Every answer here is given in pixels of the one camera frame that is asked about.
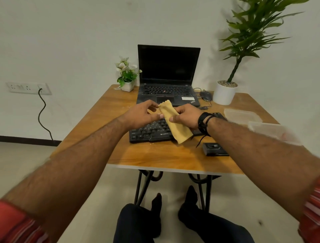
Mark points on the person's left hand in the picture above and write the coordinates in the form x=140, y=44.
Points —
x=138, y=115

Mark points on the person's right hand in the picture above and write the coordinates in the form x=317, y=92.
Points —
x=188, y=115

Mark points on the yellow cleaning cloth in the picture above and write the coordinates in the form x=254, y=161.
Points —
x=175, y=122

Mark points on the black keyboard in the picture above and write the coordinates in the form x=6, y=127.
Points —
x=152, y=131

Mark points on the small black brush tool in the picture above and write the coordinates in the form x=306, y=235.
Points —
x=215, y=149

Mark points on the clear plastic container lid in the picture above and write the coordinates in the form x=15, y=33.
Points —
x=242, y=116

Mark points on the clear plastic container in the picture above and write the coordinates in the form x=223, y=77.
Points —
x=275, y=132

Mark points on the person's right forearm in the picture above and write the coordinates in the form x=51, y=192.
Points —
x=265, y=160

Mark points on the person's left forearm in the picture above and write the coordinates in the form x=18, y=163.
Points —
x=67, y=170

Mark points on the person's left leg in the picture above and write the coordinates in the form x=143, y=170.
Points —
x=140, y=222

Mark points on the person's leg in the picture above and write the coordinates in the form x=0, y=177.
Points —
x=140, y=222
x=210, y=222

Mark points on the person's right leg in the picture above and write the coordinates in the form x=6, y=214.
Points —
x=210, y=222

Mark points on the black wristband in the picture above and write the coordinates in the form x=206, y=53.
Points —
x=203, y=121

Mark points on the black computer mouse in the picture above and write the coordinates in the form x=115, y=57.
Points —
x=206, y=95

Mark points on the tall green plant white pot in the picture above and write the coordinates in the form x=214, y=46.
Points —
x=223, y=95

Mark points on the small white flower pot plant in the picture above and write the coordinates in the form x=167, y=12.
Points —
x=126, y=75

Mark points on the black laptop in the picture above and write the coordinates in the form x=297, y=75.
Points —
x=167, y=65

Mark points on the black skirting board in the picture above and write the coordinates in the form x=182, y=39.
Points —
x=27, y=141

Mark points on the red right sleeve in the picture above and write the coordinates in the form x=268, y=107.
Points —
x=311, y=215

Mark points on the red sleeve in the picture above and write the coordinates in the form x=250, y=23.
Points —
x=17, y=225
x=311, y=215

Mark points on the red left sleeve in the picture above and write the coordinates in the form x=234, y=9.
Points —
x=17, y=225

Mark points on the black metal table frame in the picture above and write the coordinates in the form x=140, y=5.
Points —
x=140, y=187

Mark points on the white wall socket panel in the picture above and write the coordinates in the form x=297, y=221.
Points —
x=25, y=88

